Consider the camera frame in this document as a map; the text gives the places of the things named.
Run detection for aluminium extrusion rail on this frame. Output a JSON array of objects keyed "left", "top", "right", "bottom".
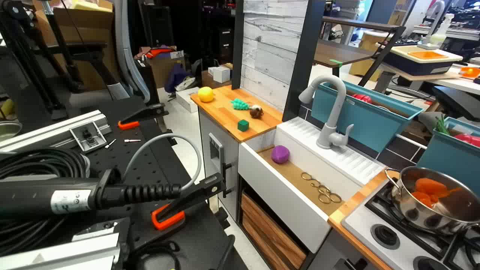
[
  {"left": 0, "top": 110, "right": 112, "bottom": 152},
  {"left": 0, "top": 220, "right": 125, "bottom": 270}
]

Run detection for teal bin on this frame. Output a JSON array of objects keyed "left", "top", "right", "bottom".
[
  {"left": 417, "top": 117, "right": 480, "bottom": 196},
  {"left": 310, "top": 80, "right": 425, "bottom": 154}
]

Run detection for white sink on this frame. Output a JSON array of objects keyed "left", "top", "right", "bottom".
[{"left": 238, "top": 117, "right": 387, "bottom": 254}]

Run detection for grey tap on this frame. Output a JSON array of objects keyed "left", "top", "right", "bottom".
[{"left": 298, "top": 75, "right": 355, "bottom": 150}]

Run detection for steel pot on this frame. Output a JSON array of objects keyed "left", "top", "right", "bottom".
[{"left": 385, "top": 166, "right": 480, "bottom": 236}]

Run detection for grey cable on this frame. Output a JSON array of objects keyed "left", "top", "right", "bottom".
[{"left": 123, "top": 133, "right": 203, "bottom": 192}]

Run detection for white bowl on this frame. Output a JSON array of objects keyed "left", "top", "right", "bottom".
[{"left": 0, "top": 120, "right": 23, "bottom": 143}]

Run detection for white box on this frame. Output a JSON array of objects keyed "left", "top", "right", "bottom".
[
  {"left": 175, "top": 87, "right": 200, "bottom": 113},
  {"left": 208, "top": 66, "right": 231, "bottom": 84}
]

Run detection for purple ball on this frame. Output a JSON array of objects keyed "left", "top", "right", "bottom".
[{"left": 270, "top": 145, "right": 291, "bottom": 165}]

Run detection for black plug with white label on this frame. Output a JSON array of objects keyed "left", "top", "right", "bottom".
[{"left": 0, "top": 168, "right": 183, "bottom": 221}]

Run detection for red toy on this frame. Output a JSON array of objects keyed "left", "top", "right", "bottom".
[
  {"left": 351, "top": 93, "right": 373, "bottom": 105},
  {"left": 453, "top": 133, "right": 480, "bottom": 148}
]

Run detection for black clamp with orange grip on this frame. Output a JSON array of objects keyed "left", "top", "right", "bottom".
[
  {"left": 118, "top": 103, "right": 170, "bottom": 131},
  {"left": 151, "top": 172, "right": 228, "bottom": 231}
]

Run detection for yellow toy lemon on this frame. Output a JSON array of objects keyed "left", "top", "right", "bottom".
[{"left": 197, "top": 86, "right": 215, "bottom": 104}]

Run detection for chain of gold rings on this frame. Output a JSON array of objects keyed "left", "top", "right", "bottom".
[{"left": 300, "top": 171, "right": 343, "bottom": 205}]

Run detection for orange toy carrot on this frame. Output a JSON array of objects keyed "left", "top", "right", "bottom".
[{"left": 410, "top": 177, "right": 462, "bottom": 209}]

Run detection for green toy grapes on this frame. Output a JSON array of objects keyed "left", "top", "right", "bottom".
[{"left": 230, "top": 98, "right": 251, "bottom": 111}]

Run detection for toy sink unit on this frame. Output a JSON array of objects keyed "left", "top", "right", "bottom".
[{"left": 382, "top": 45, "right": 464, "bottom": 76}]

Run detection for orange bowl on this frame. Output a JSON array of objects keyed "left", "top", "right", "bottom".
[{"left": 459, "top": 66, "right": 480, "bottom": 79}]

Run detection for silver corner bracket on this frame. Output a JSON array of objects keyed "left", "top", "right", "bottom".
[{"left": 69, "top": 121, "right": 108, "bottom": 153}]

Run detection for black burner grate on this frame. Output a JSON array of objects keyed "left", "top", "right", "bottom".
[{"left": 365, "top": 179, "right": 480, "bottom": 270}]

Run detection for blue bag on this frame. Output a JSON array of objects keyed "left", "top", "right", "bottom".
[{"left": 164, "top": 63, "right": 189, "bottom": 94}]

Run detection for white tap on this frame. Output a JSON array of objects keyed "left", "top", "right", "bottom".
[{"left": 417, "top": 0, "right": 447, "bottom": 50}]

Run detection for toy kitchen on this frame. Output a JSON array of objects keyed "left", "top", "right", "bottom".
[{"left": 190, "top": 0, "right": 480, "bottom": 270}]

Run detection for office chair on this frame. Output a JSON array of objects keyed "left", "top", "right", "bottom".
[{"left": 430, "top": 85, "right": 480, "bottom": 121}]

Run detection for green toy plant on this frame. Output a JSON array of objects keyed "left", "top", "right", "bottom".
[{"left": 434, "top": 114, "right": 451, "bottom": 136}]

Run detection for coil of black cable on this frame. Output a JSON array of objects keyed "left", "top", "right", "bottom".
[{"left": 0, "top": 147, "right": 91, "bottom": 256}]

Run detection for black door handle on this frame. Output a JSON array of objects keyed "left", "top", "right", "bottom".
[{"left": 221, "top": 162, "right": 234, "bottom": 198}]

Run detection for wooden drawer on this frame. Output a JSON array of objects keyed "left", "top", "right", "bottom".
[{"left": 240, "top": 190, "right": 309, "bottom": 270}]

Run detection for stove knob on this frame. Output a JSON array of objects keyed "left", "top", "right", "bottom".
[
  {"left": 412, "top": 256, "right": 451, "bottom": 270},
  {"left": 370, "top": 223, "right": 401, "bottom": 250}
]

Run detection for large cardboard box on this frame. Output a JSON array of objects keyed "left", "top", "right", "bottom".
[{"left": 33, "top": 0, "right": 121, "bottom": 91}]

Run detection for white cabinet door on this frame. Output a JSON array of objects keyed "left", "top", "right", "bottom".
[{"left": 198, "top": 110, "right": 241, "bottom": 222}]

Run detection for white spray bottle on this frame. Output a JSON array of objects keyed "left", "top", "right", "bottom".
[{"left": 430, "top": 13, "right": 455, "bottom": 47}]

